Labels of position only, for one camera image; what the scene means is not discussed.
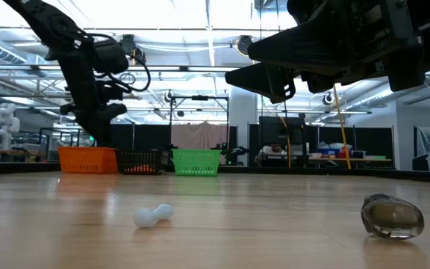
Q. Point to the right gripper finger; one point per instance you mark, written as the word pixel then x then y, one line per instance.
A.
pixel 263 80
pixel 308 48

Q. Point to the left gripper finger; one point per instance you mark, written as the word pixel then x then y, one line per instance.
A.
pixel 97 136

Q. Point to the orange plastic spider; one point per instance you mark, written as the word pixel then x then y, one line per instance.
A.
pixel 139 169

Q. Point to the dark translucent plastic skull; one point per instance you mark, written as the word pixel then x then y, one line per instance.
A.
pixel 392 216

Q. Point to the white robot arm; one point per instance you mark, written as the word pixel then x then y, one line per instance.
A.
pixel 4 125

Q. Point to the orange plastic basket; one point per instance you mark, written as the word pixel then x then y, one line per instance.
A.
pixel 84 160

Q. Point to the black plastic basket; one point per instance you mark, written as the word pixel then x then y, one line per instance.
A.
pixel 138 158

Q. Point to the person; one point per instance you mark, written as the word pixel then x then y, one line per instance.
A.
pixel 271 151

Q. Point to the beige curtain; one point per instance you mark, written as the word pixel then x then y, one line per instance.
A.
pixel 196 134

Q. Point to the white plastic bone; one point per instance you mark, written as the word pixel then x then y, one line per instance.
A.
pixel 153 214

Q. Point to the blue tub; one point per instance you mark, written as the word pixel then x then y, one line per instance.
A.
pixel 328 151

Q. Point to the green plastic basket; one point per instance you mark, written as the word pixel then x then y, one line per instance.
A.
pixel 196 162

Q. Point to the wooden background table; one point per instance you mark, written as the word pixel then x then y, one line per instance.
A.
pixel 349 159

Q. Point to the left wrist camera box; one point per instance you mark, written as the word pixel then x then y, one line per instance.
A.
pixel 109 90

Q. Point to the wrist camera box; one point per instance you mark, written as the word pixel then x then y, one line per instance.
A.
pixel 109 90
pixel 308 9

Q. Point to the glass enclosure rack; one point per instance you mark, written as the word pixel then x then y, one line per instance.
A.
pixel 67 138

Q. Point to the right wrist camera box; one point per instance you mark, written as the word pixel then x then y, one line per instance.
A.
pixel 308 9

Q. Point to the black metal gantry frame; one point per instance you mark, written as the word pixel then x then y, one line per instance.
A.
pixel 199 98

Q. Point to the black aluminium table frame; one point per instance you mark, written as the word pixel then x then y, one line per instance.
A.
pixel 13 167

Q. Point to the black partition wall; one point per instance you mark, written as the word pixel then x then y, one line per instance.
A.
pixel 371 143

